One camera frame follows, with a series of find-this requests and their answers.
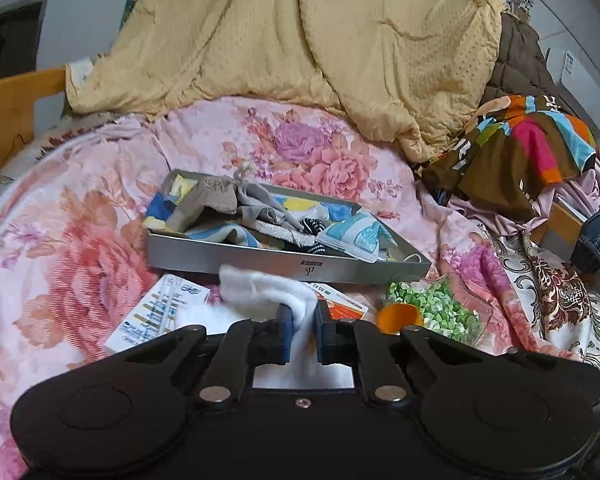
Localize grey shallow cardboard box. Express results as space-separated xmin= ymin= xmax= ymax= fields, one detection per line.
xmin=147 ymin=170 xmax=430 ymax=285

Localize yellow dotted quilt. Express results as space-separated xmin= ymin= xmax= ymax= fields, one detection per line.
xmin=67 ymin=0 xmax=506 ymax=162

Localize orange white small box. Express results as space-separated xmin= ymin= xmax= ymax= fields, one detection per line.
xmin=306 ymin=283 xmax=368 ymax=320

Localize dark grey cabinet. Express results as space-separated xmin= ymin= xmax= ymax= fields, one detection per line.
xmin=0 ymin=0 xmax=47 ymax=79

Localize blue denim jeans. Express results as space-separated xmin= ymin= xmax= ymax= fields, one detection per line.
xmin=570 ymin=209 xmax=600 ymax=275

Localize mauve satin cloth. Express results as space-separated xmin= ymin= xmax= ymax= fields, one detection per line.
xmin=448 ymin=158 xmax=600 ymax=236

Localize wooden bed rail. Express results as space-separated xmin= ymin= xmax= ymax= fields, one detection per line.
xmin=0 ymin=66 xmax=66 ymax=170

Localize grey linen drawstring pouch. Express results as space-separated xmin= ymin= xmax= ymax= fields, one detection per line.
xmin=166 ymin=162 xmax=258 ymax=232

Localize pink floral bedspread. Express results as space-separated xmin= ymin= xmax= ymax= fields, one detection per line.
xmin=0 ymin=98 xmax=570 ymax=479

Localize brown quilted jacket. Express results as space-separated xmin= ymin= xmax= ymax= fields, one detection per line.
xmin=480 ymin=13 xmax=582 ymax=118

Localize colourful cloth inside box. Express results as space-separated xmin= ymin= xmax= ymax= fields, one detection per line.
xmin=143 ymin=172 xmax=358 ymax=252

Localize brown multicolour striped garment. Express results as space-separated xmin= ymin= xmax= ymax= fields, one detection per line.
xmin=418 ymin=96 xmax=598 ymax=224

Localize brown damask patterned cloth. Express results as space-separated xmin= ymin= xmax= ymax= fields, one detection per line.
xmin=488 ymin=232 xmax=600 ymax=371

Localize green bead bag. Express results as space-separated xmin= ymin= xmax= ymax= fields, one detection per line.
xmin=385 ymin=278 xmax=484 ymax=344

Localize black white striped sock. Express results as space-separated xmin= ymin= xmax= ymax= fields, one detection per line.
xmin=299 ymin=218 xmax=329 ymax=256

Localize white quilted baby cloth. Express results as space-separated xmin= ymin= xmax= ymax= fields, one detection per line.
xmin=174 ymin=264 xmax=353 ymax=390

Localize orange plastic cap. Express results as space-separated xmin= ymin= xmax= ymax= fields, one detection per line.
xmin=376 ymin=302 xmax=424 ymax=335

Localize blue white tissue packet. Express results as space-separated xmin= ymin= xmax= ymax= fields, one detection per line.
xmin=316 ymin=210 xmax=398 ymax=263

